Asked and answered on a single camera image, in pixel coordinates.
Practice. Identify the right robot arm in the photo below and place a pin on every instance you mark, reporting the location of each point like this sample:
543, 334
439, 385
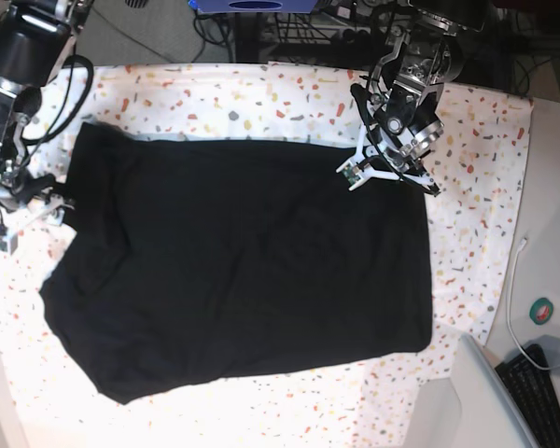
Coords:
37, 40

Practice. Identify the green tape roll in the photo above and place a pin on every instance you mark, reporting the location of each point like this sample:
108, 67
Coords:
541, 311

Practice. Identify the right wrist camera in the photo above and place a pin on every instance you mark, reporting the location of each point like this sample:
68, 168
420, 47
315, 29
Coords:
9, 243

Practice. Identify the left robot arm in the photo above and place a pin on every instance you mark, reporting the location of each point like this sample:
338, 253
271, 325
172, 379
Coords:
398, 101

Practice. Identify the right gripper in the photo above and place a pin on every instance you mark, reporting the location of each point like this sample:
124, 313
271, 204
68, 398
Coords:
35, 192

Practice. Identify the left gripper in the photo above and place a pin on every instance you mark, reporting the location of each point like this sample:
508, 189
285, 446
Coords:
395, 146

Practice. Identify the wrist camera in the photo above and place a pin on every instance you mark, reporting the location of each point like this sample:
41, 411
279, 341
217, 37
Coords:
9, 243
350, 172

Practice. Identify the black keyboard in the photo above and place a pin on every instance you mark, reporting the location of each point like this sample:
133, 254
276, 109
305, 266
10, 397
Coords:
533, 393

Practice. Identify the grey laptop lid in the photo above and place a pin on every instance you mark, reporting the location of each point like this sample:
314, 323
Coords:
489, 417

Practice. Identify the terrazzo pattern tablecloth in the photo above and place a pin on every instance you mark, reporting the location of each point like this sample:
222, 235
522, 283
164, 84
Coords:
479, 163

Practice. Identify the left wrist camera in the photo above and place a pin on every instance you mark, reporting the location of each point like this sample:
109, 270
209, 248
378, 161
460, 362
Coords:
350, 172

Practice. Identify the black t-shirt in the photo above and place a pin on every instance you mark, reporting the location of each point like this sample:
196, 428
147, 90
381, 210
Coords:
199, 260

